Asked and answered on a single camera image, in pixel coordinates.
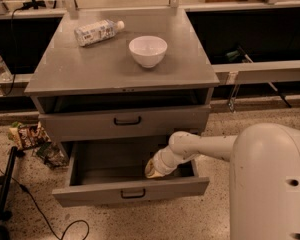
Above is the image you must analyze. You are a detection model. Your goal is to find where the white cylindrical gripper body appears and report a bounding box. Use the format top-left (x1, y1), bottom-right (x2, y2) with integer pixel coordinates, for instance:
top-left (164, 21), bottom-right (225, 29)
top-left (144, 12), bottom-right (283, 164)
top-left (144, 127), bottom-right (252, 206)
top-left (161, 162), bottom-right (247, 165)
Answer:
top-left (152, 146), bottom-right (191, 177)

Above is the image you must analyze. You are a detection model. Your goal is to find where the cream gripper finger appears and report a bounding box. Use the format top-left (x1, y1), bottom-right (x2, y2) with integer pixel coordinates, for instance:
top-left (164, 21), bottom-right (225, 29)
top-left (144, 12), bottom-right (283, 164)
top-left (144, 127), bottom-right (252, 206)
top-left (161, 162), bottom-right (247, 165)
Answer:
top-left (144, 159), bottom-right (163, 179)

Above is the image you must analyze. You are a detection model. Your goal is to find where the grey drawer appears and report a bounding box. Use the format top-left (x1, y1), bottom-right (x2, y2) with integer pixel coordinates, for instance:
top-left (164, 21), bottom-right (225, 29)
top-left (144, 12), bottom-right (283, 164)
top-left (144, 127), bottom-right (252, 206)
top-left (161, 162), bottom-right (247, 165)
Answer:
top-left (39, 105), bottom-right (210, 142)
top-left (53, 136), bottom-right (209, 207)

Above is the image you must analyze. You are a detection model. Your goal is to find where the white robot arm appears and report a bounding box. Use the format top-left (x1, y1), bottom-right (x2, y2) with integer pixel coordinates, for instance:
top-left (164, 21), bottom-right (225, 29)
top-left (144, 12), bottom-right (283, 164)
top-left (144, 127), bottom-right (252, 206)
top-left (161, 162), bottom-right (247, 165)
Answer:
top-left (145, 123), bottom-right (300, 240)

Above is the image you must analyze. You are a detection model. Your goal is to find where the grey top drawer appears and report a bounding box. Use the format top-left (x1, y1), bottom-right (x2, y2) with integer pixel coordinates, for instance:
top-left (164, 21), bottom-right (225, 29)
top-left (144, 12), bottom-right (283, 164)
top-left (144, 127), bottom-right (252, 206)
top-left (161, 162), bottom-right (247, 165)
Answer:
top-left (39, 105), bottom-right (210, 142)

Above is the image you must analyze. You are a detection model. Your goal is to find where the grey drawer cabinet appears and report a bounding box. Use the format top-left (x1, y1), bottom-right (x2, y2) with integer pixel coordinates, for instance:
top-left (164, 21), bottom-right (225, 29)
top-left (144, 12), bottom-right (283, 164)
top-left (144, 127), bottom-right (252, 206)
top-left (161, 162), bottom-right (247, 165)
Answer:
top-left (24, 7), bottom-right (221, 205)

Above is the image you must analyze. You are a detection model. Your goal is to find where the green snack bag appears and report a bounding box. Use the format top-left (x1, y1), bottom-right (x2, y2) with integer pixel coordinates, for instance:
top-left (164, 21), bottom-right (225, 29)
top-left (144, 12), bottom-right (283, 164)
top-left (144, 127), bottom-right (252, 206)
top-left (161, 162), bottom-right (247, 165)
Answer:
top-left (36, 142), bottom-right (68, 169)

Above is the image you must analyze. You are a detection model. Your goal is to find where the white ceramic bowl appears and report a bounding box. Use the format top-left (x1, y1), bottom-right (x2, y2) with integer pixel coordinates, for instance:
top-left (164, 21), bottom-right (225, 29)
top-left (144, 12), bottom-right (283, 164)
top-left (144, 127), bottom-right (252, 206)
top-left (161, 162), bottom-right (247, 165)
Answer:
top-left (129, 36), bottom-right (168, 68)

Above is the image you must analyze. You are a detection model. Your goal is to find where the brown snack bag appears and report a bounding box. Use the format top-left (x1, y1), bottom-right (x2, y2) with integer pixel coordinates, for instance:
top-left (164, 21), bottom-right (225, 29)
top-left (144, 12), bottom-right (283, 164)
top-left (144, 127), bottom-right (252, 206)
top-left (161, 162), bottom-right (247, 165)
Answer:
top-left (8, 122), bottom-right (50, 150)

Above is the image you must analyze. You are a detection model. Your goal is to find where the black stand leg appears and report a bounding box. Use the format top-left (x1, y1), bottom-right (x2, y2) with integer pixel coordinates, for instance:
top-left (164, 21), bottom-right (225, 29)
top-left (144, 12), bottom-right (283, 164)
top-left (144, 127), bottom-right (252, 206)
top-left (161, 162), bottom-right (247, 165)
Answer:
top-left (0, 146), bottom-right (17, 221)

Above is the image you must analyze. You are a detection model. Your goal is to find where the white labelled plastic bottle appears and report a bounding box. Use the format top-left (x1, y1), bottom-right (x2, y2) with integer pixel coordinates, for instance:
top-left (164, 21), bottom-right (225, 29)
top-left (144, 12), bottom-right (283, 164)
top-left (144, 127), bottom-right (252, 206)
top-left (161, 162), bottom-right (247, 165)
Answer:
top-left (74, 19), bottom-right (125, 47)

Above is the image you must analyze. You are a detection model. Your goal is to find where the clear water bottle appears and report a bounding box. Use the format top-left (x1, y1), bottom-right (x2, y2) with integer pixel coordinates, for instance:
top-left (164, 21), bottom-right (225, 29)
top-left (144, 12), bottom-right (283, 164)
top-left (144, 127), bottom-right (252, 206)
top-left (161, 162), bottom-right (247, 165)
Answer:
top-left (0, 56), bottom-right (12, 82)

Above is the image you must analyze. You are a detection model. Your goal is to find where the grey metal rail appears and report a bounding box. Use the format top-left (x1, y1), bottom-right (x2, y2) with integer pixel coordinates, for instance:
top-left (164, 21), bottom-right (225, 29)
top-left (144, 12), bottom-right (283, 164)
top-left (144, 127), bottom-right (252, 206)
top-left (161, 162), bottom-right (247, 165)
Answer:
top-left (212, 60), bottom-right (300, 85)

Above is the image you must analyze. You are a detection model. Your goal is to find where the green handled tool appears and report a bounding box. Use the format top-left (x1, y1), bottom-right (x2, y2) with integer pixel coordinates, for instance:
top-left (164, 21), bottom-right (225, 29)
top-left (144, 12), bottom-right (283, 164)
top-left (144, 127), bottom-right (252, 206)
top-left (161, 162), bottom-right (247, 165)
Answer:
top-left (226, 45), bottom-right (252, 63)

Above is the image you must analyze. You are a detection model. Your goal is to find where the black floor cable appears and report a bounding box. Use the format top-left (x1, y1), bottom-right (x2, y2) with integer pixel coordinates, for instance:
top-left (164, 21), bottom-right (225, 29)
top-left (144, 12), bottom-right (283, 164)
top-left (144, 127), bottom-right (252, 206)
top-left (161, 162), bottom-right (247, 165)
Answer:
top-left (0, 153), bottom-right (90, 240)

